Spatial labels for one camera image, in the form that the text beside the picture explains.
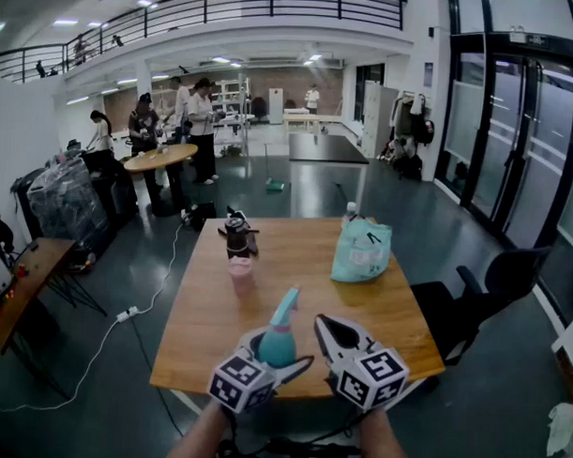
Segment coat rack with clothes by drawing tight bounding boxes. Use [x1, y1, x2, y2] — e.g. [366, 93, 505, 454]
[385, 89, 437, 182]

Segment light wooden table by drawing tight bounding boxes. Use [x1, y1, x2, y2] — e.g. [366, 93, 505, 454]
[282, 113, 323, 136]

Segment pink plastic cup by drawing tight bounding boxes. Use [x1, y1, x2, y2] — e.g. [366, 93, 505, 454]
[226, 255, 256, 294]

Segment black cabinet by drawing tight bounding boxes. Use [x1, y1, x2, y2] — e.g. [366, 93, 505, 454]
[77, 147, 140, 228]

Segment teal plastic bag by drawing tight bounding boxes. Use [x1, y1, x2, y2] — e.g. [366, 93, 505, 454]
[330, 215, 394, 285]

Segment white crumpled cloth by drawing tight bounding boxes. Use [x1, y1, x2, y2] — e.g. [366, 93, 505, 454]
[545, 401, 573, 458]

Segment black floor cable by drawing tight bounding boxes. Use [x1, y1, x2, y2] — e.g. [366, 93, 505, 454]
[127, 316, 190, 436]

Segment teal spray bottle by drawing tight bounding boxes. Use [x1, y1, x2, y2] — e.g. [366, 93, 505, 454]
[256, 323, 298, 369]

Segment black balcony railing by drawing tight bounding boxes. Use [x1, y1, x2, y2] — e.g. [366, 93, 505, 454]
[0, 0, 408, 97]

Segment white desk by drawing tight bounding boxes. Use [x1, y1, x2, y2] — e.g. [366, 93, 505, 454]
[550, 316, 573, 375]

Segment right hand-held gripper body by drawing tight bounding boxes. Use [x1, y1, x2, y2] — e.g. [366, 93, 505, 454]
[324, 345, 411, 415]

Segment plastic-wrapped black stack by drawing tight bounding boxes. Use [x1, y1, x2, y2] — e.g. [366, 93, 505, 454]
[25, 155, 114, 253]

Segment white power cable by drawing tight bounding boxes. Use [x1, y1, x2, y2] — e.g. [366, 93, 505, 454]
[0, 207, 194, 419]

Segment white shelving unit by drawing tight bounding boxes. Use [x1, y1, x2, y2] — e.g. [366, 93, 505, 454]
[209, 77, 253, 125]

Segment dark brown water bottle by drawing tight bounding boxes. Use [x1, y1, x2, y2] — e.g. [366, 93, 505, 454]
[217, 210, 261, 261]

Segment person's left forearm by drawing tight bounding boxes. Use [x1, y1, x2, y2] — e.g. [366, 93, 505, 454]
[163, 400, 233, 458]

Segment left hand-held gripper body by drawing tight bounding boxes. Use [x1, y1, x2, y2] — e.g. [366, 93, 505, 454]
[207, 354, 283, 416]

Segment black bag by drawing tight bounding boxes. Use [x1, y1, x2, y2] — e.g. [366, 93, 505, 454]
[187, 199, 218, 232]

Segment green dustpan with handle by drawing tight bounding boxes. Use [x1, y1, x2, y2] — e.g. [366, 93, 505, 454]
[262, 142, 287, 194]

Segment tall white appliance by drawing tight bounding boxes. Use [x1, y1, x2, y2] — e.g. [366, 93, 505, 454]
[266, 86, 286, 126]

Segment black framed glass doors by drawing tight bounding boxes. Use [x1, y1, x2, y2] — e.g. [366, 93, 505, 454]
[428, 0, 573, 328]

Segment wooden desk with black legs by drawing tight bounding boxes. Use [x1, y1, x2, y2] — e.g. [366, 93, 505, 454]
[0, 235, 112, 359]

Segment large black table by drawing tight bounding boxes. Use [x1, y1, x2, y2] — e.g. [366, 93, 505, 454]
[287, 132, 370, 165]

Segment round wooden table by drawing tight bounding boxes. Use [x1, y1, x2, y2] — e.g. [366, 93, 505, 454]
[121, 141, 200, 220]

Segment person's right forearm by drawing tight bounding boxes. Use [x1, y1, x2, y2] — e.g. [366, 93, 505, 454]
[356, 406, 415, 458]

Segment white locker cabinet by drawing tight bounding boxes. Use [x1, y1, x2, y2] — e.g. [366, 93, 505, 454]
[361, 81, 400, 159]

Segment teal and pink spray nozzle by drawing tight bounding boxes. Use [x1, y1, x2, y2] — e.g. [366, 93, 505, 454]
[269, 283, 302, 333]

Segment black office chair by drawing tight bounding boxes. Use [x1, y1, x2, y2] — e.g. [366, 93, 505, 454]
[407, 243, 552, 370]

